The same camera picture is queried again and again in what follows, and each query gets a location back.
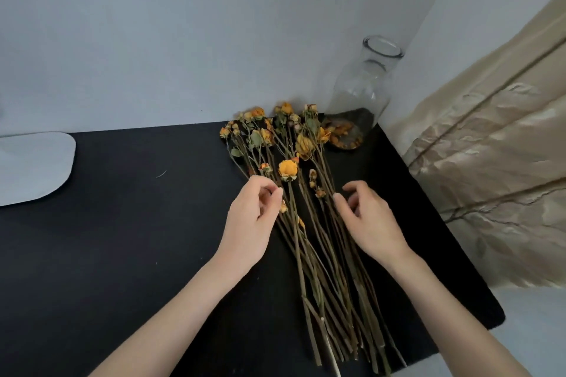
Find person's left hand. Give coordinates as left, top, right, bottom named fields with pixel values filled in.
left=214, top=174, right=285, bottom=278

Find person's right hand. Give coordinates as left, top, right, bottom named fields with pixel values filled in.
left=331, top=180, right=414, bottom=269

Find clear glass vase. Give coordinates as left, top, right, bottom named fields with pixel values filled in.
left=321, top=35, right=406, bottom=151

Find person's left forearm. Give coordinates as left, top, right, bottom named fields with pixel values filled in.
left=88, top=256, right=243, bottom=377

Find person's right forearm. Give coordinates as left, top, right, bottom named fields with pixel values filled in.
left=390, top=248, right=531, bottom=377

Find pile of dried orange petals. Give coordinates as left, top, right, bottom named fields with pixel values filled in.
left=323, top=109, right=377, bottom=151

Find black table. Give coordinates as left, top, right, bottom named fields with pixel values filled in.
left=0, top=120, right=506, bottom=377

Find beige embroidered curtain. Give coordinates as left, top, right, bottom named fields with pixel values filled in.
left=389, top=0, right=566, bottom=289

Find white standing mirror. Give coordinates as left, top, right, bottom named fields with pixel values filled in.
left=0, top=131, right=77, bottom=208

